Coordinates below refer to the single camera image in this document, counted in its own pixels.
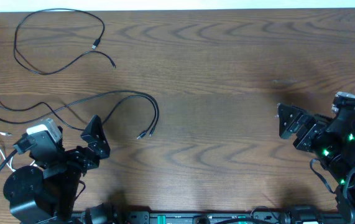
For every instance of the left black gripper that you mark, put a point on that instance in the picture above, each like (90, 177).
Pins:
(101, 146)

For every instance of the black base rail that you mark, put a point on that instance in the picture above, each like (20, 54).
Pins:
(196, 217)

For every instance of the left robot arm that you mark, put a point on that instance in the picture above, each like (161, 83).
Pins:
(46, 191)

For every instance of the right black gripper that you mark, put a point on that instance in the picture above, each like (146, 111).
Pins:
(313, 126)

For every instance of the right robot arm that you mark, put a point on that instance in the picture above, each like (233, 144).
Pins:
(332, 141)

